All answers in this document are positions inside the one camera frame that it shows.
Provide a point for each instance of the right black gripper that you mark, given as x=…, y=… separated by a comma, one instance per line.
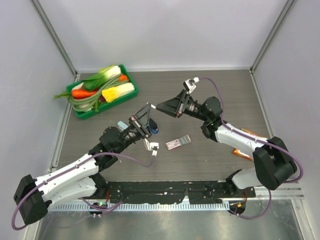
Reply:
x=176, y=106

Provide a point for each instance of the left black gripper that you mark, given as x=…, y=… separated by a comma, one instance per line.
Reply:
x=140, y=121

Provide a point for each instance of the blue black stapler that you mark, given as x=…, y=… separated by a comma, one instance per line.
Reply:
x=153, y=126

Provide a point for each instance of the light blue white stapler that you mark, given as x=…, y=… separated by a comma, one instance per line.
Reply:
x=122, y=126

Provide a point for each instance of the red white staple box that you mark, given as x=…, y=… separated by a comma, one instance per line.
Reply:
x=178, y=142

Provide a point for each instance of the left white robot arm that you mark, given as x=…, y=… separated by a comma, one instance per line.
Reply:
x=34, y=197

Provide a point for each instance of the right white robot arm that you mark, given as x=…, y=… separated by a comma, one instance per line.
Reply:
x=273, y=165

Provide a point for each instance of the yellow white napa cabbage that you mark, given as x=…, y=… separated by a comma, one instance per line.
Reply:
x=115, y=92

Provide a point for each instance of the small orange carrot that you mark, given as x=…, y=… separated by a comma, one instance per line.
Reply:
x=123, y=78

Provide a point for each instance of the white green bok choy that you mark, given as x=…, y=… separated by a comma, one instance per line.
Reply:
x=102, y=77

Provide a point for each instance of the green long beans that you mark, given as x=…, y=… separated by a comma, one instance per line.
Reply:
x=92, y=103

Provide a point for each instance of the green plastic tray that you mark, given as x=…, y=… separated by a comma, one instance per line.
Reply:
x=105, y=106

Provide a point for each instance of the large orange carrot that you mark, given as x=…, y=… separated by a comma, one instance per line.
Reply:
x=82, y=93

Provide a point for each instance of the orange candy bag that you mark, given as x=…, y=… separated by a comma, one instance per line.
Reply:
x=242, y=153

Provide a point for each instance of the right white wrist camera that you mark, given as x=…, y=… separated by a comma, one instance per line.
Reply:
x=190, y=84

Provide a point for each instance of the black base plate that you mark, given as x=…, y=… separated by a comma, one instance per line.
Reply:
x=173, y=192

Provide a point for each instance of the white slotted cable duct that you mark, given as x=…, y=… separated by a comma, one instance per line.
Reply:
x=79, y=206

